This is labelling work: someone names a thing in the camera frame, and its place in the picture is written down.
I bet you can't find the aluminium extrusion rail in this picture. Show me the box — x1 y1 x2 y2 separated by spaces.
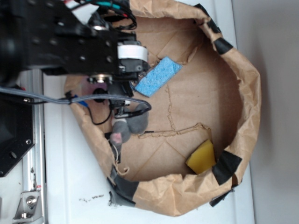
18 69 49 224

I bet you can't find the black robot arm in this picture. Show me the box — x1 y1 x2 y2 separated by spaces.
0 0 151 119

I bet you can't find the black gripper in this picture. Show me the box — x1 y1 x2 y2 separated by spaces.
87 32 150 117

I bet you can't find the blue sponge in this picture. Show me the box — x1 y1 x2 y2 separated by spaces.
134 57 183 97

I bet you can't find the grey plush bunny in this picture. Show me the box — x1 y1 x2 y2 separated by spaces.
110 112 149 146

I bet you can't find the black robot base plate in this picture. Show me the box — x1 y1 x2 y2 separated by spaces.
0 93 35 177

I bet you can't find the grey braided cable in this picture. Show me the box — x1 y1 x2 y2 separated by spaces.
0 86 152 117

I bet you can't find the brown paper bag bin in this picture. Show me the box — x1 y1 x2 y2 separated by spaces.
71 0 261 217

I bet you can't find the metal corner bracket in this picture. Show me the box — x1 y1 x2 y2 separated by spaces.
13 191 42 223

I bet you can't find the yellow sponge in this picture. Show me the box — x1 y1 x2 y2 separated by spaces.
185 139 216 174

